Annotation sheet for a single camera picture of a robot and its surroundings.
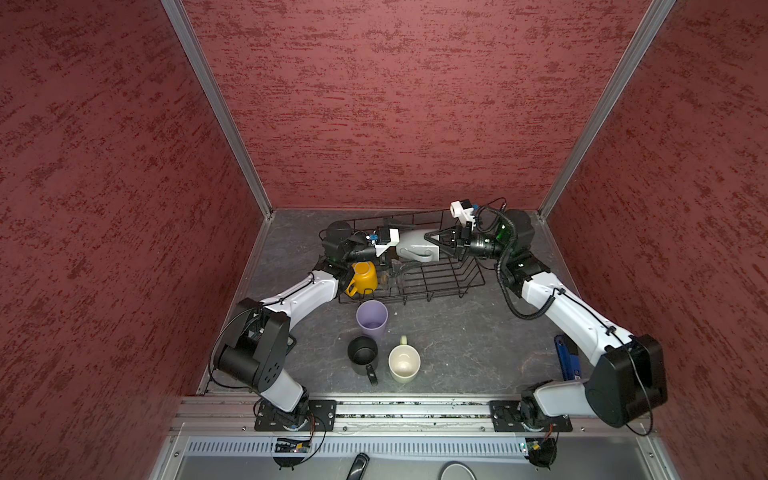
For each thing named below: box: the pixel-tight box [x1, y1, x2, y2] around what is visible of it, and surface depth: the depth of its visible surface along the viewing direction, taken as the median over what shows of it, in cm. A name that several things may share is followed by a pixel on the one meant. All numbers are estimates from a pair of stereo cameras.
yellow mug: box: [346, 261, 378, 297], surface depth 91 cm
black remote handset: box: [346, 452, 371, 480], surface depth 66 cm
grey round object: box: [439, 461, 478, 480], surface depth 68 cm
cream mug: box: [388, 335, 421, 384], surface depth 77 cm
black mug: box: [347, 336, 379, 386], surface depth 81 cm
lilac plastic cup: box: [356, 299, 389, 338], surface depth 83 cm
